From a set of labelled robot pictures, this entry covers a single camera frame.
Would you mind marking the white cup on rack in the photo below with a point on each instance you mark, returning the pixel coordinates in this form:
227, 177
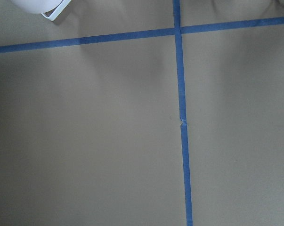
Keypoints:
36, 6

